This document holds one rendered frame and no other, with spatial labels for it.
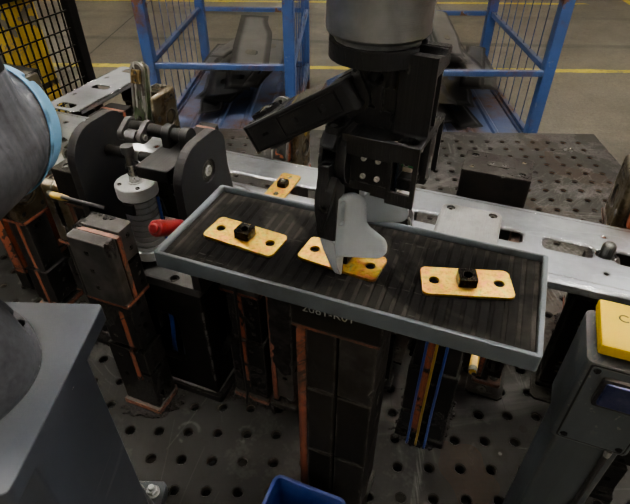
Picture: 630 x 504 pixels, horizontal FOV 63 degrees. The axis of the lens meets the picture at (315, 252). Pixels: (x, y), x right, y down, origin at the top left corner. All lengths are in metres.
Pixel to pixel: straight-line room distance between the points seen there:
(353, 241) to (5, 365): 0.32
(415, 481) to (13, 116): 0.73
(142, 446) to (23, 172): 0.56
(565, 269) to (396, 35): 0.54
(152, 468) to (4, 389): 0.45
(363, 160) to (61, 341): 0.35
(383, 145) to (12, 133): 0.32
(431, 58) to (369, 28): 0.05
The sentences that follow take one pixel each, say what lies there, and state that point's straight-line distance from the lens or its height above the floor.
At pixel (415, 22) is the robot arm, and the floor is 1.39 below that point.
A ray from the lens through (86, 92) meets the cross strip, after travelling 1.44.
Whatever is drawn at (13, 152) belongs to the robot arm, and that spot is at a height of 1.27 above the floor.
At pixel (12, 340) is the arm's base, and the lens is 0.53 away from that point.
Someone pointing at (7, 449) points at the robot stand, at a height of 1.10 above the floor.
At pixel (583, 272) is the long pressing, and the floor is 1.00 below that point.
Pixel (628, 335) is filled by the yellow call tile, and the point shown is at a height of 1.16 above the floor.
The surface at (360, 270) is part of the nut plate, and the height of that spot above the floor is 1.16.
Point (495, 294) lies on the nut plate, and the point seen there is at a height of 1.16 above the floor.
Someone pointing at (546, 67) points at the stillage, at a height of 0.59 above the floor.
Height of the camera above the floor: 1.49
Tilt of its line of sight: 39 degrees down
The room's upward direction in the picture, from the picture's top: straight up
